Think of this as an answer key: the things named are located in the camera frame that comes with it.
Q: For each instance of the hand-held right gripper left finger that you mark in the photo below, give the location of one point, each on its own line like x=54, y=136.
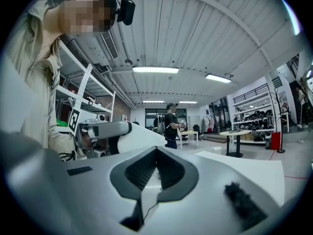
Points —
x=73, y=195

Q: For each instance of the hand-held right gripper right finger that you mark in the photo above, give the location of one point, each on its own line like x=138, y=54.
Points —
x=207, y=204

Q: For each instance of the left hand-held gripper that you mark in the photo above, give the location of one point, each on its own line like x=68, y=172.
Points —
x=110, y=130

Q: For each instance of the person's left forearm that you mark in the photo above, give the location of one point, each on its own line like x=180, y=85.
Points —
x=61, y=142

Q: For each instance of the person's left hand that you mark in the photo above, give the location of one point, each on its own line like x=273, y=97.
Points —
x=86, y=142

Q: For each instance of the long ceiling lamp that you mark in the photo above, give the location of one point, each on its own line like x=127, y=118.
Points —
x=153, y=101
x=187, y=102
x=218, y=78
x=155, y=69

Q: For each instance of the white rectangular table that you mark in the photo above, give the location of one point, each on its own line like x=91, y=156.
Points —
x=188, y=133

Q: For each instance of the black office chair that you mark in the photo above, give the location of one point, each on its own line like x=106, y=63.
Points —
x=197, y=130

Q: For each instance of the white metal shelf rack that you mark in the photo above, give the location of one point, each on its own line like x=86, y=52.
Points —
x=93, y=84

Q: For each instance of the green item on shelf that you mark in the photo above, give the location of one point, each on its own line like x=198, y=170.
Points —
x=61, y=123

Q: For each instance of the round white table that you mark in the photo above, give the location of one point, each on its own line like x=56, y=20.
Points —
x=234, y=133

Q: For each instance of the round ceiling sensor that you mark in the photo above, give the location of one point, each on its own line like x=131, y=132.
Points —
x=128, y=62

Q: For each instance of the red box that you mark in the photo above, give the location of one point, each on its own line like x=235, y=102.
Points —
x=275, y=141

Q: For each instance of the white shelf with black gear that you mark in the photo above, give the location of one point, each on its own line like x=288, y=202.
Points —
x=254, y=121

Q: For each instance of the ceiling air conditioner vent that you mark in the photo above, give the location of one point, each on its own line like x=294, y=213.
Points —
x=110, y=45

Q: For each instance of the black coat stand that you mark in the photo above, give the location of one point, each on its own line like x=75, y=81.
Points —
x=278, y=121

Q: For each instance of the person's beige shirt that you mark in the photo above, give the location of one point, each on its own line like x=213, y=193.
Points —
x=40, y=82

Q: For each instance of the person's head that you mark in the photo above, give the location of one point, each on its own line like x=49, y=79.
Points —
x=83, y=11

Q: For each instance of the small white camera device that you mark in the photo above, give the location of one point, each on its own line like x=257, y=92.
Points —
x=102, y=118

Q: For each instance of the black head-mounted camera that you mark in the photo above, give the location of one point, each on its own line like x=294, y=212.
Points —
x=127, y=11

